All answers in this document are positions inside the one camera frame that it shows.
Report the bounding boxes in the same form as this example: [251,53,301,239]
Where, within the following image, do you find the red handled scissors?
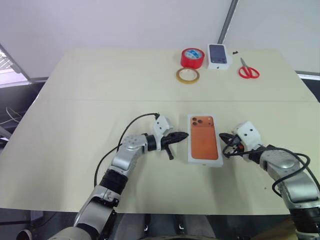
[237,57,261,80]

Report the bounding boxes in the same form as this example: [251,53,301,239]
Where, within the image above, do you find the orange phone box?
[187,112,224,169]

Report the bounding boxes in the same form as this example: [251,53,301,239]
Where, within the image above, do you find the grey ledge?
[295,70,320,81]

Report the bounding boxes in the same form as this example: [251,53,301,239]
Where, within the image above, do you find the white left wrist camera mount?
[152,115,175,141]

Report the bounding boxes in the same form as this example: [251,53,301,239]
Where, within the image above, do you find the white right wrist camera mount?
[230,120,261,151]

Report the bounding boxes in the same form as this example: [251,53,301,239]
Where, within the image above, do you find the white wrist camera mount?
[152,115,175,141]
[230,120,261,151]

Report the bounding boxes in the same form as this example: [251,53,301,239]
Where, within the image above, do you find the yellow clear tape roll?
[175,67,201,85]

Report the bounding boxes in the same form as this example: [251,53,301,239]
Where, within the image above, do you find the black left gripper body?
[158,136,176,152]

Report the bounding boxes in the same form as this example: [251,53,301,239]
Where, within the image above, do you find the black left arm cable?
[93,112,161,189]

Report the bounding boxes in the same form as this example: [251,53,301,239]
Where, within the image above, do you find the white box with dark phone print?
[206,43,234,71]

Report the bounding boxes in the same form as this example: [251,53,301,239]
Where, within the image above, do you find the white wires on floor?
[4,105,24,126]

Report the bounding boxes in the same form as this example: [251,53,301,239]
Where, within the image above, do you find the red tape roll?
[180,47,206,70]

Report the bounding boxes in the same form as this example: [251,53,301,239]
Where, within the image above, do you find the grey metal window frame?
[0,42,49,89]

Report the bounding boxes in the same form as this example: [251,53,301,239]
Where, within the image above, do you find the grey metal pole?
[216,0,240,45]

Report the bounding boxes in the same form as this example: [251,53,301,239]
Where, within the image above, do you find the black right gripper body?
[229,136,245,156]

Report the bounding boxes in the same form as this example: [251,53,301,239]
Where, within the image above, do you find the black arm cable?
[93,112,161,189]
[222,144,320,199]

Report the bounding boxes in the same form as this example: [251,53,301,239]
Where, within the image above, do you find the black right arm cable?
[222,144,320,199]

